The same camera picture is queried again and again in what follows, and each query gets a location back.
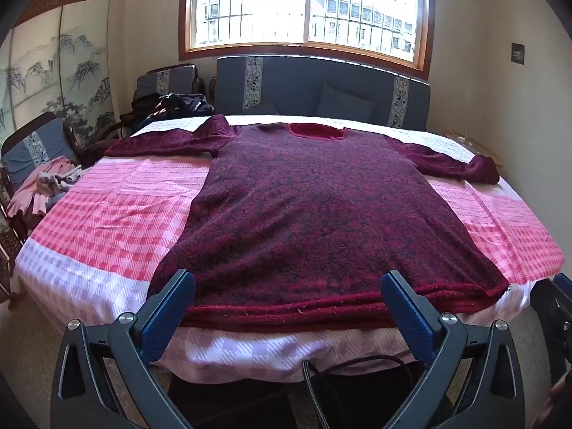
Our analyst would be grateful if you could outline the dark red patterned sweater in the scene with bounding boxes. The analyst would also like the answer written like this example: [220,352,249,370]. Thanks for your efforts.
[109,115,509,333]

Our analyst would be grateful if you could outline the pink clothes on armchair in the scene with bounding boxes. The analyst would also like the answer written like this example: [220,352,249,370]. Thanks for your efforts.
[7,156,86,231]

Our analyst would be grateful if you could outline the pile of dark clothes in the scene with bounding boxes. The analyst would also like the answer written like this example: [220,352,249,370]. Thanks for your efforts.
[120,93,215,133]

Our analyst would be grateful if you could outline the pink checked bed cover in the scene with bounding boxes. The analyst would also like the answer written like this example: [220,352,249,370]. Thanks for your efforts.
[15,157,564,384]

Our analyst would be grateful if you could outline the blue armchair near screen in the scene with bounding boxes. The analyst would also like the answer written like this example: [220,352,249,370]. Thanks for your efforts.
[1,112,82,242]

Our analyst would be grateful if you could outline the blue square cushion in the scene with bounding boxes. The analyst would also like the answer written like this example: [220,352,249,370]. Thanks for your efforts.
[315,84,375,122]

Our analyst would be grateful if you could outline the blue armchair in corner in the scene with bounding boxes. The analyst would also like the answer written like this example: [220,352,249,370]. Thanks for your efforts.
[134,63,206,100]

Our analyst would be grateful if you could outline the painted folding screen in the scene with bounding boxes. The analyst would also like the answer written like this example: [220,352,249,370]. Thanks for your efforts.
[1,0,114,146]

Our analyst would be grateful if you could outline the wooden framed window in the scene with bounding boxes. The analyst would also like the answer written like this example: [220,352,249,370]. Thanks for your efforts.
[178,0,435,79]

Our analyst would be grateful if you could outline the blue sofa with patterned stripes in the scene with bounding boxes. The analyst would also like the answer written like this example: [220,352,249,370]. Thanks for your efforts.
[215,55,430,131]

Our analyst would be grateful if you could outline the black cable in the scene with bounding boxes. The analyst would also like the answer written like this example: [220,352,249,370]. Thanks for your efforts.
[301,354,421,429]

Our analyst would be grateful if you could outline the black wall switch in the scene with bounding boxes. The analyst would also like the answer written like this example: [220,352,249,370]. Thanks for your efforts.
[511,43,526,65]

